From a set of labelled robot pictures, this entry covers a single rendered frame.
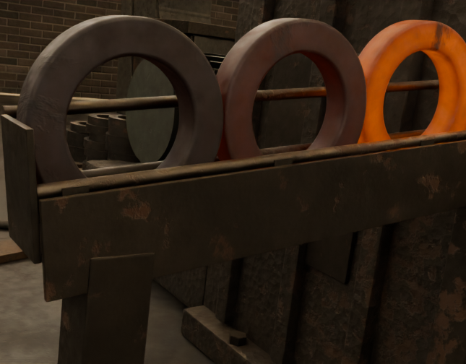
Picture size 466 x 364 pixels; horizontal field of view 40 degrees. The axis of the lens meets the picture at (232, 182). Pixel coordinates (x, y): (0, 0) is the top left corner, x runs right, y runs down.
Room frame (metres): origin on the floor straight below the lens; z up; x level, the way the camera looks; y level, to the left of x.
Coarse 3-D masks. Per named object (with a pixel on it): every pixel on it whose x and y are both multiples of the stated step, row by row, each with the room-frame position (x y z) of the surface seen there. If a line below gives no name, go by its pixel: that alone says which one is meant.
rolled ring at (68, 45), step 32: (64, 32) 0.53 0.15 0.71; (96, 32) 0.52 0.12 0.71; (128, 32) 0.53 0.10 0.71; (160, 32) 0.55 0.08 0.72; (64, 64) 0.50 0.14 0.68; (96, 64) 0.52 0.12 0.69; (160, 64) 0.56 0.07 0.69; (192, 64) 0.57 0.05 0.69; (32, 96) 0.49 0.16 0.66; (64, 96) 0.50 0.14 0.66; (192, 96) 0.57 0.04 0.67; (32, 128) 0.49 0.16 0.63; (64, 128) 0.50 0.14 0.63; (192, 128) 0.57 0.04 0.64; (64, 160) 0.50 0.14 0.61; (192, 160) 0.57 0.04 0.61
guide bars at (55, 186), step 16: (352, 144) 0.67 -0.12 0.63; (368, 144) 0.68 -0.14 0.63; (384, 144) 0.69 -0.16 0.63; (400, 144) 0.70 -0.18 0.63; (416, 144) 0.72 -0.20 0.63; (224, 160) 0.58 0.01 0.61; (240, 160) 0.58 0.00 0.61; (256, 160) 0.59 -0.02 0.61; (272, 160) 0.60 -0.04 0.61; (288, 160) 0.61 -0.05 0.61; (304, 160) 0.63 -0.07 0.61; (112, 176) 0.51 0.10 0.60; (128, 176) 0.52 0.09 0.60; (144, 176) 0.53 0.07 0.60; (160, 176) 0.53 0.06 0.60; (176, 176) 0.54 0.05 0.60; (192, 176) 0.55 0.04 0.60; (48, 192) 0.48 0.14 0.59; (64, 192) 0.48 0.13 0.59; (80, 192) 0.49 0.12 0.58
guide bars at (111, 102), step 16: (432, 80) 0.86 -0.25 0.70; (160, 96) 0.63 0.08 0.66; (256, 96) 0.69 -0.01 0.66; (272, 96) 0.70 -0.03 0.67; (288, 96) 0.71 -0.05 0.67; (304, 96) 0.73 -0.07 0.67; (320, 96) 0.74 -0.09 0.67; (16, 112) 0.54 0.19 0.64; (80, 112) 0.58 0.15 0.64; (96, 112) 0.59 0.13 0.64; (304, 144) 0.71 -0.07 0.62; (96, 176) 0.57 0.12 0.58
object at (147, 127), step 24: (144, 72) 2.06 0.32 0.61; (216, 72) 2.01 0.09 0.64; (144, 96) 2.05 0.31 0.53; (144, 120) 2.03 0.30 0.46; (168, 120) 1.90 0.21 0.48; (144, 144) 2.02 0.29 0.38; (168, 144) 1.90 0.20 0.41; (96, 168) 2.22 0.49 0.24; (168, 288) 1.73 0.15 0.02; (192, 288) 1.63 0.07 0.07
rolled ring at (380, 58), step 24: (408, 24) 0.73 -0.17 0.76; (432, 24) 0.74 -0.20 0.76; (384, 48) 0.71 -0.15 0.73; (408, 48) 0.73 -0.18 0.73; (432, 48) 0.75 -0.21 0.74; (456, 48) 0.77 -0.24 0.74; (384, 72) 0.71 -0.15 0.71; (456, 72) 0.77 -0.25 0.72; (456, 96) 0.78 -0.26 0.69; (432, 120) 0.80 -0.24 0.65; (456, 120) 0.78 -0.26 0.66
